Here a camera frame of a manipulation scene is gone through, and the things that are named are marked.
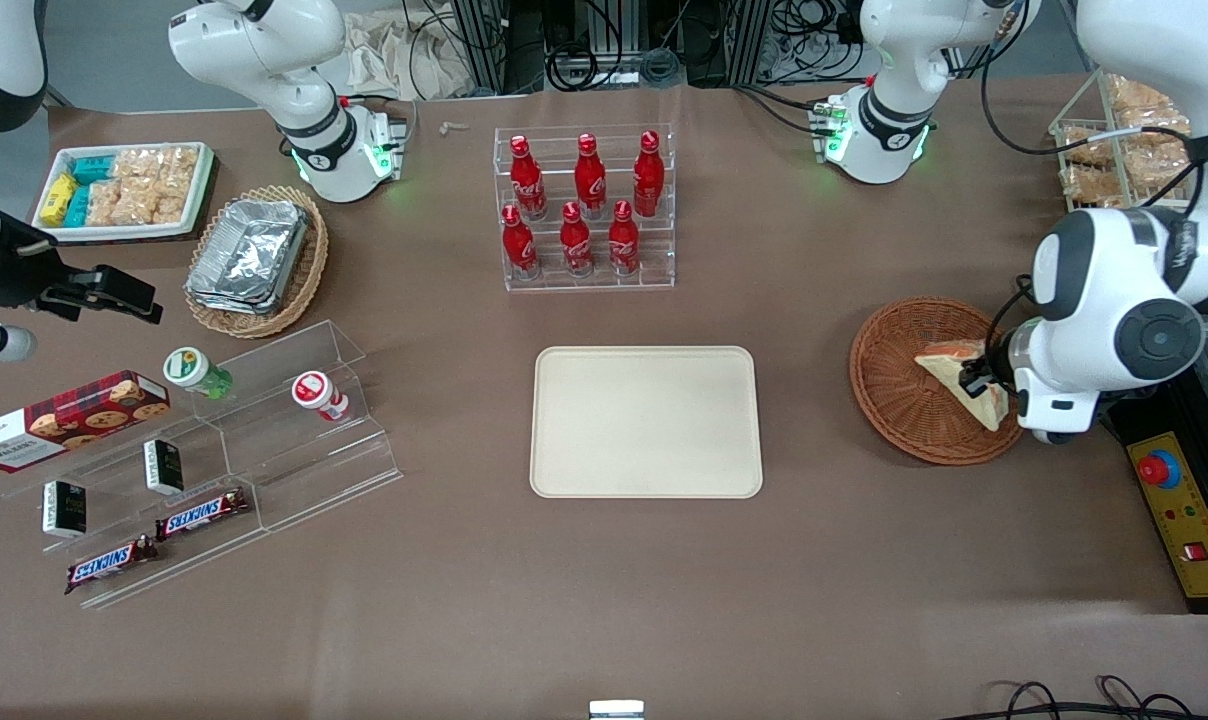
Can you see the black yellow control box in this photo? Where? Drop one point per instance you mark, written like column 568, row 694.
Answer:
column 1189, row 530

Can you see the small black white box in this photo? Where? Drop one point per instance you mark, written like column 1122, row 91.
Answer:
column 64, row 508
column 164, row 467

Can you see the red capped drink bottle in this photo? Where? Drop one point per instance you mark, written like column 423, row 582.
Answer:
column 316, row 393

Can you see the beige rectangular tray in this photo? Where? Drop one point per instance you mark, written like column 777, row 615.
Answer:
column 646, row 422

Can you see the yellow snack pack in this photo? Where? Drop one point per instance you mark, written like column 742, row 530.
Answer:
column 57, row 198

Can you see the oval tan wicker basket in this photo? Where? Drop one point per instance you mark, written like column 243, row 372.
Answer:
column 309, row 270

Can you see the red cola bottle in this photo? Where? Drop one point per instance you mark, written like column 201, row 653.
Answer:
column 623, row 238
column 648, row 175
column 517, row 242
column 526, row 180
column 575, row 240
column 590, row 178

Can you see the clear acrylic bottle rack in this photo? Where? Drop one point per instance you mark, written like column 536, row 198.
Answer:
column 654, row 255

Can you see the clear rice cracker pack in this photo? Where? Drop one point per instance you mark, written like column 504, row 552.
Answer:
column 159, row 165
column 109, row 203
column 161, row 203

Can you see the green capped drink bottle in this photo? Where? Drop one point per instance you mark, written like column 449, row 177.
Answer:
column 192, row 370

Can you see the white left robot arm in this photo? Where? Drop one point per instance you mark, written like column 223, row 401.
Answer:
column 1124, row 300

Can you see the clear acrylic step display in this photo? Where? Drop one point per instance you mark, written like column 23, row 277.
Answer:
column 304, row 470

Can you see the round brown wicker basket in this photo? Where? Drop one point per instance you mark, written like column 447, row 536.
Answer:
column 889, row 400

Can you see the brown snickers bar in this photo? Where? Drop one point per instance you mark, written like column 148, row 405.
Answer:
column 202, row 514
column 109, row 564

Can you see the silver foil tray stack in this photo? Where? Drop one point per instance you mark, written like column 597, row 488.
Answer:
column 249, row 255

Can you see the red tartan cookie box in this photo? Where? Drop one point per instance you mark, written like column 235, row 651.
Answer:
column 64, row 420

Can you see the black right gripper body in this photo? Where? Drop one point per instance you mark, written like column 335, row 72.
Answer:
column 14, row 272

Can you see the white snack tray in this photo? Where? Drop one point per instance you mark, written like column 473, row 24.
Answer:
column 199, row 200

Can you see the clear fried snack pack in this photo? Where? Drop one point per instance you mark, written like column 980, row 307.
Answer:
column 1086, row 148
column 1139, row 100
column 1089, row 185
column 1159, row 165

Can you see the teal snack pack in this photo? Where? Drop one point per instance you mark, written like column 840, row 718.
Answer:
column 78, row 206
column 92, row 169

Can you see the small silver white object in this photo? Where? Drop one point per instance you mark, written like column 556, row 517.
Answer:
column 616, row 710

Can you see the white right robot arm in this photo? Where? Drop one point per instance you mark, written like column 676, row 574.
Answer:
column 294, row 60

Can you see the triangular sandwich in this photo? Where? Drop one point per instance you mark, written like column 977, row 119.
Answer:
column 964, row 360

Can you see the beige crumpled cloth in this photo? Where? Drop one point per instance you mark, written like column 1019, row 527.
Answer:
column 404, row 55

